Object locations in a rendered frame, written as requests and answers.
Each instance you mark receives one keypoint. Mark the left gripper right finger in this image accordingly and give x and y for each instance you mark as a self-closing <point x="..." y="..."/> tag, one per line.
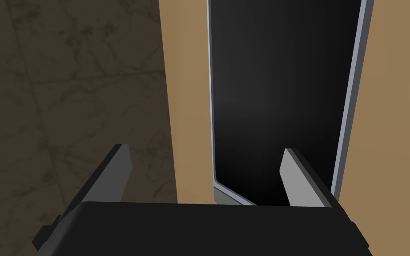
<point x="303" y="181"/>

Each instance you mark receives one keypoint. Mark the black appliance with grey frame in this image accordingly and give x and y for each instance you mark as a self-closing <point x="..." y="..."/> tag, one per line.
<point x="279" y="96"/>

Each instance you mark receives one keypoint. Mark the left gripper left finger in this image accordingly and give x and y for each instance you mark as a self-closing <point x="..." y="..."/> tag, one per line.
<point x="109" y="177"/>

